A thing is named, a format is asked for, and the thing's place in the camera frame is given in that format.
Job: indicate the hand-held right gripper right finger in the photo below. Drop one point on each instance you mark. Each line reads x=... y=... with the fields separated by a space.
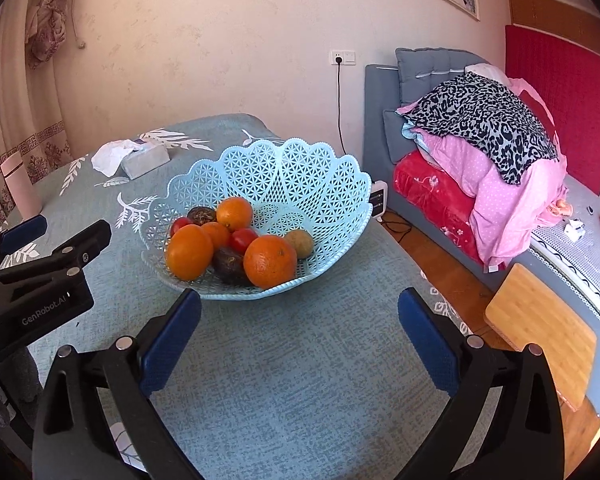
x=425 y=340

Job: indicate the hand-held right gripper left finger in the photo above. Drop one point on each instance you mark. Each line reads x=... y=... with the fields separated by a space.
x=172 y=345

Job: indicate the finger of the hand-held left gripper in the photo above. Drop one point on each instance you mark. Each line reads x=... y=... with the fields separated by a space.
x=25 y=231
x=80 y=247

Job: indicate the orange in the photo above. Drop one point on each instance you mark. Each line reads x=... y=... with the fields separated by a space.
x=187 y=255
x=270 y=262
x=217 y=234
x=235 y=212

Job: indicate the red tomato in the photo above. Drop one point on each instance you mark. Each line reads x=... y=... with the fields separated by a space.
x=181 y=225
x=242 y=240

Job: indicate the brown round fruit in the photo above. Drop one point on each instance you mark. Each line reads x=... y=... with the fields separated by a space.
x=300 y=243

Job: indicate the light blue lattice basket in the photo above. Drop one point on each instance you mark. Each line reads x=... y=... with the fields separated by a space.
x=300 y=180

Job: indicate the pink thermos bottle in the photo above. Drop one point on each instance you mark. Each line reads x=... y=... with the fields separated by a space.
x=22 y=185

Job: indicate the dark passion fruit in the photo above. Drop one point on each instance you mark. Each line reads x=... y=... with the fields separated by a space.
x=227 y=264
x=201 y=215

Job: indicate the tissue box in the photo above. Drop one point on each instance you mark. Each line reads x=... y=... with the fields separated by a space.
x=145 y=160

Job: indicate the green leaf-print tablecloth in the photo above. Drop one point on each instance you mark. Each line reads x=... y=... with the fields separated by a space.
x=290 y=360

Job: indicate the patterned beige curtain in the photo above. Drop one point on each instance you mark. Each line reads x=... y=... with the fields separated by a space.
x=10 y=110

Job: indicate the small white heater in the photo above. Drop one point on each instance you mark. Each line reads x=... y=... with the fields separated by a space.
x=378 y=200

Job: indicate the red floral blanket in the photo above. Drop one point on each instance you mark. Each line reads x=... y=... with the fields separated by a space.
x=430 y=185

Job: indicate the pink blanket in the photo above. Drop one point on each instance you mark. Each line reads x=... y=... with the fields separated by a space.
x=505 y=200

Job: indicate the grey patterned bed sheet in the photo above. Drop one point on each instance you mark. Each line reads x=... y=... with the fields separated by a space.
x=585 y=260

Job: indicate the floral curtain tieback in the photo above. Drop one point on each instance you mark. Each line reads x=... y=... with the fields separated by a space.
x=47 y=30

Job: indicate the blue-grey pillow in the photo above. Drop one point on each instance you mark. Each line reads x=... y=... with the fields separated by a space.
x=396 y=137

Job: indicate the leopard print blanket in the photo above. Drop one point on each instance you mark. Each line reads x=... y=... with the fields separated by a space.
x=480 y=115

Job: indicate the grey tufted cushion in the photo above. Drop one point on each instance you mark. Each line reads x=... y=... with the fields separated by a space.
x=430 y=67

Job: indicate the white pillow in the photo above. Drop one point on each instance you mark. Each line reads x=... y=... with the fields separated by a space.
x=487 y=72

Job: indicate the red headboard panel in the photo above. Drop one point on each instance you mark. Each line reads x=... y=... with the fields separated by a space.
x=570 y=100

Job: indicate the blue bed frame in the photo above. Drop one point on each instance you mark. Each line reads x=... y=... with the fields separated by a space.
x=377 y=110

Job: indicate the white wall outlet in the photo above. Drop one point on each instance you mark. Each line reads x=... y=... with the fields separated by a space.
x=343 y=57

